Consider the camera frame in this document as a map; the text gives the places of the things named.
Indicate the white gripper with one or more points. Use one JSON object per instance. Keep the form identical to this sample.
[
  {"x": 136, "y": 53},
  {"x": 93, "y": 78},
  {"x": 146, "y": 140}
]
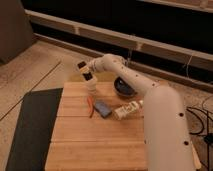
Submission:
[{"x": 83, "y": 67}]

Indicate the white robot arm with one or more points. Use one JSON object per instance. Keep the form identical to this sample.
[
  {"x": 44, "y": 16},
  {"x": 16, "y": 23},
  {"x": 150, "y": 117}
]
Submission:
[{"x": 166, "y": 134}]

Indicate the orange red pen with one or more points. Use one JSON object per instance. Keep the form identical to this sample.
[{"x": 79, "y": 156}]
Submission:
[{"x": 91, "y": 107}]

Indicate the dark blue bowl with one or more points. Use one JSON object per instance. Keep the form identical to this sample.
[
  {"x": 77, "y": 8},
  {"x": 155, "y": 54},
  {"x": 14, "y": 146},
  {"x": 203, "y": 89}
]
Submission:
[{"x": 123, "y": 89}]

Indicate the blue sponge block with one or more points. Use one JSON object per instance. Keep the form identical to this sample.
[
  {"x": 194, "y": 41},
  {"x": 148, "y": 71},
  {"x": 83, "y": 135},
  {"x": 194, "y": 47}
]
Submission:
[{"x": 102, "y": 108}]

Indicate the white tube bottle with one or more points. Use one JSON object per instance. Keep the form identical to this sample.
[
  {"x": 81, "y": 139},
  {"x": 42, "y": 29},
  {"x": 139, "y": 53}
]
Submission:
[{"x": 127, "y": 109}]

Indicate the dark cabinet corner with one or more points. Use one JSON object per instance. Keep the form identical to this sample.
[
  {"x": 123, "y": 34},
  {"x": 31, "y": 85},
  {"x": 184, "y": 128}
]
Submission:
[{"x": 16, "y": 33}]

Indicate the black floor mat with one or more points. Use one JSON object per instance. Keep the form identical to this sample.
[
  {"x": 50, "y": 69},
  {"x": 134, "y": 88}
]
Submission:
[{"x": 33, "y": 130}]

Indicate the long wooden wall rail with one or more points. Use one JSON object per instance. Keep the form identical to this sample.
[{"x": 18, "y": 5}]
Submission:
[{"x": 171, "y": 52}]

